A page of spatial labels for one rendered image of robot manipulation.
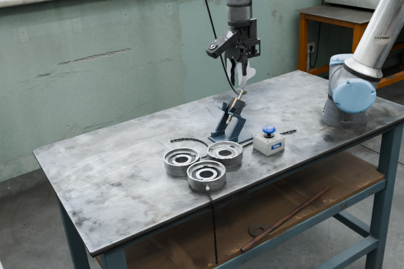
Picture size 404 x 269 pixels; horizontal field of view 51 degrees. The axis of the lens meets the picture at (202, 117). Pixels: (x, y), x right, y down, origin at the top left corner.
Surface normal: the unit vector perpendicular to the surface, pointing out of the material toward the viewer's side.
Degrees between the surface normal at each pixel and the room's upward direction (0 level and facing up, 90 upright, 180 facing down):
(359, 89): 97
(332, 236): 0
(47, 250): 0
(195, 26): 90
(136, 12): 90
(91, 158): 0
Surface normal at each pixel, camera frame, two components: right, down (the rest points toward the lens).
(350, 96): -0.23, 0.53
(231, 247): -0.07, -0.91
